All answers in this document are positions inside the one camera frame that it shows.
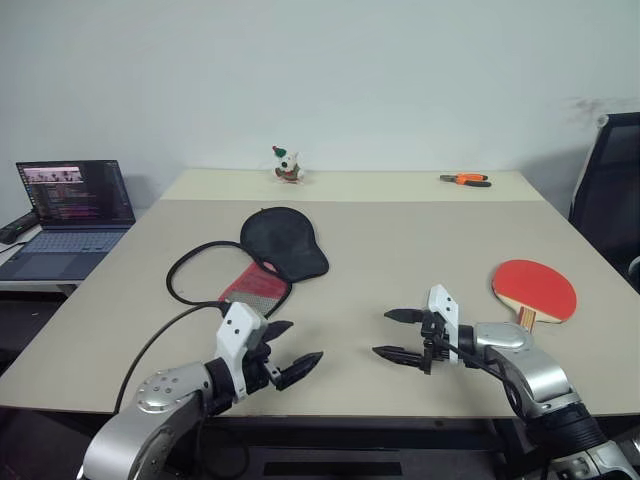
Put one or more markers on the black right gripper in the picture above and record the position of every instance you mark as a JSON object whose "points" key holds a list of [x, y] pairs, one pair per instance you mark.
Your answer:
{"points": [[434, 340]]}

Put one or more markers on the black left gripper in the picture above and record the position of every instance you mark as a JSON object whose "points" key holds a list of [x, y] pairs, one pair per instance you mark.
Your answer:
{"points": [[257, 372]]}

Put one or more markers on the black and red paddle case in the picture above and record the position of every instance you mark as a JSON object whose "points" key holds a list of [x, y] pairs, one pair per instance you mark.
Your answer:
{"points": [[280, 240]]}

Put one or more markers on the red table tennis paddle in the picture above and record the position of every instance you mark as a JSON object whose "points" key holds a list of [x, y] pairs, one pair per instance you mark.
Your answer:
{"points": [[535, 285]]}

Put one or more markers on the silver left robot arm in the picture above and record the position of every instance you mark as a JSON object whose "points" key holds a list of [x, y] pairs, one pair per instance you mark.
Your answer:
{"points": [[160, 395]]}

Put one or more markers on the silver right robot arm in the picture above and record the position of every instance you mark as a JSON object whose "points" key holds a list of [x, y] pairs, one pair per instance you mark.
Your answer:
{"points": [[530, 365]]}

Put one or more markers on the white plush dog toy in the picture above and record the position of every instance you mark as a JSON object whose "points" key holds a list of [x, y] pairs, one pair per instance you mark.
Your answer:
{"points": [[287, 165]]}

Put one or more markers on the black mesh office chair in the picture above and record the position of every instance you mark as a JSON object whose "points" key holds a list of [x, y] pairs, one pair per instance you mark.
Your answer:
{"points": [[610, 190]]}

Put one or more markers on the open grey laptop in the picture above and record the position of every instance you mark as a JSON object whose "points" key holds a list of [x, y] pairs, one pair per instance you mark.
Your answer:
{"points": [[75, 200]]}

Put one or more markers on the black handheld device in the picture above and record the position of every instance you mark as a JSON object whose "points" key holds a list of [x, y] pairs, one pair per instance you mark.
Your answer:
{"points": [[17, 227]]}

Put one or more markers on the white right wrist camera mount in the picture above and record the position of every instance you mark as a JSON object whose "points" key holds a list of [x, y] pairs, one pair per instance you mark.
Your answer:
{"points": [[445, 305]]}

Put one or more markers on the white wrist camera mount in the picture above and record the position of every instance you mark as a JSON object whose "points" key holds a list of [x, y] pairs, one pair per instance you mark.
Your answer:
{"points": [[445, 305], [237, 330]]}

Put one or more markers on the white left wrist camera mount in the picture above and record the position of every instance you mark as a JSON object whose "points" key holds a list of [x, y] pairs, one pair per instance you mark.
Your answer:
{"points": [[237, 330]]}

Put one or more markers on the dark under-table frame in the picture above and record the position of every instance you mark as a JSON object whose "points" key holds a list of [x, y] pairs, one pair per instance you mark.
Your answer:
{"points": [[350, 435]]}

